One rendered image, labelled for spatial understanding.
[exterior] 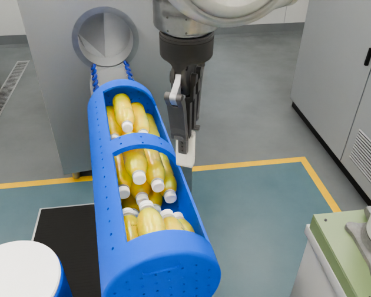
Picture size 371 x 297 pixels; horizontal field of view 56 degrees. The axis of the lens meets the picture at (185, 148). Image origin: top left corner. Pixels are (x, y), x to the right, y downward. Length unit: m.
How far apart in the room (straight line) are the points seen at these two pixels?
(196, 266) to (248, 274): 1.43
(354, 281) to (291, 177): 1.96
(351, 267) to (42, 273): 0.81
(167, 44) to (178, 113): 0.10
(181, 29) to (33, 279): 0.79
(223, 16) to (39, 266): 0.91
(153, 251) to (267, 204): 1.94
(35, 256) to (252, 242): 1.60
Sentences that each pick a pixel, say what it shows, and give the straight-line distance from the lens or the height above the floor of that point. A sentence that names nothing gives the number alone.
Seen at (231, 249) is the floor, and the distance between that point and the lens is 2.35.
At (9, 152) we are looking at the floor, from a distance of 3.42.
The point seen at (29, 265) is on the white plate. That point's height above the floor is 1.04.
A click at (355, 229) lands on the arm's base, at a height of 1.08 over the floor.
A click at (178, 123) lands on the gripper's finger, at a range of 0.52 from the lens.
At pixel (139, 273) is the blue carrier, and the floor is 1.19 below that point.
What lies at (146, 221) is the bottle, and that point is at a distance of 0.89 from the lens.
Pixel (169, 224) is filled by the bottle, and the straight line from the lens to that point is 0.94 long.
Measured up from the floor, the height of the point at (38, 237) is 0.15.
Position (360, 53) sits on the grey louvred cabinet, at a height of 0.93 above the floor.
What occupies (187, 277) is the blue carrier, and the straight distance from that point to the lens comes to 0.86.
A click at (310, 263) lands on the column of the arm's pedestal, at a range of 1.25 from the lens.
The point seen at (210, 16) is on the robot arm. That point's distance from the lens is 0.26.
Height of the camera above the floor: 1.85
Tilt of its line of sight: 37 degrees down
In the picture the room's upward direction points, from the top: straight up
